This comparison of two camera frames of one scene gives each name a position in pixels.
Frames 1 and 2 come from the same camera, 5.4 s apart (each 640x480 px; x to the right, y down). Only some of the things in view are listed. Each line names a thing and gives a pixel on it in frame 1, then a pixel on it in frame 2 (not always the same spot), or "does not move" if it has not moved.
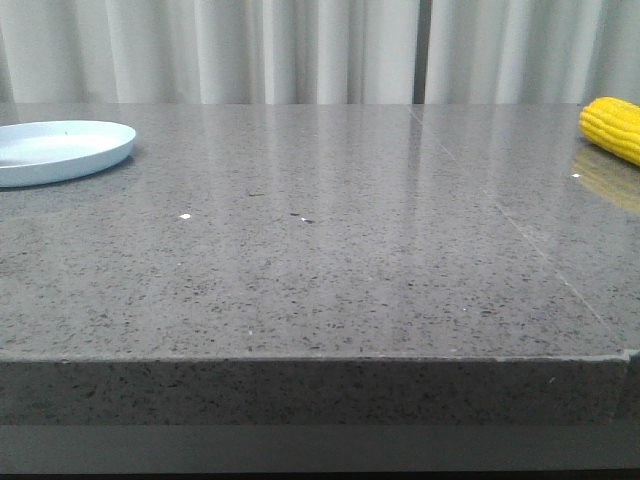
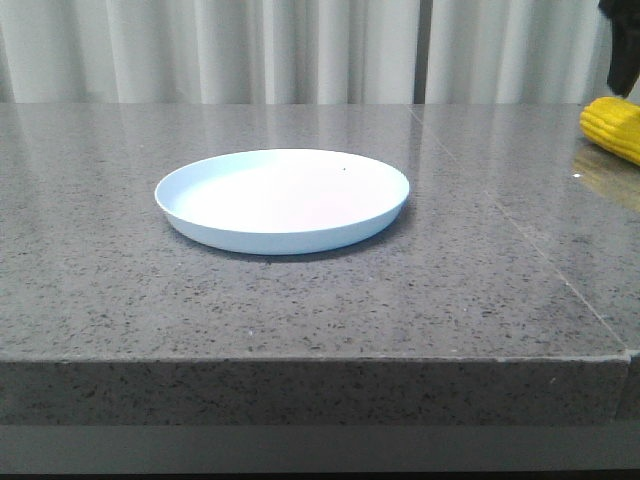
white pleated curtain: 320,51 does not move
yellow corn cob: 613,125 does not move
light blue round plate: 38,151 -> 282,201
